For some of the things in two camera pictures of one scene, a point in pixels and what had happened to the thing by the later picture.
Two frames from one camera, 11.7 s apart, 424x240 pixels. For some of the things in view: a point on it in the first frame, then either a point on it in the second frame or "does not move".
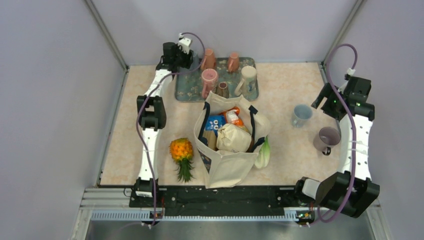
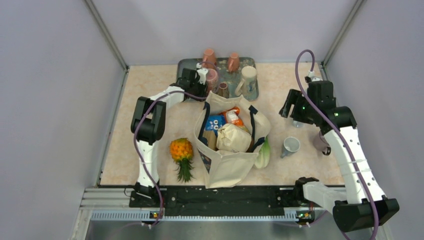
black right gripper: [326, 92] -> [295, 97]
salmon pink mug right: [233, 62] does not move
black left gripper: [188, 58] -> [203, 88]
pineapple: [182, 151] does not move
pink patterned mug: [209, 81] does not move
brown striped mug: [223, 90] does not move
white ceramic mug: [196, 60] -> [290, 144]
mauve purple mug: [328, 137] does not move
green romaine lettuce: [262, 160] does not move
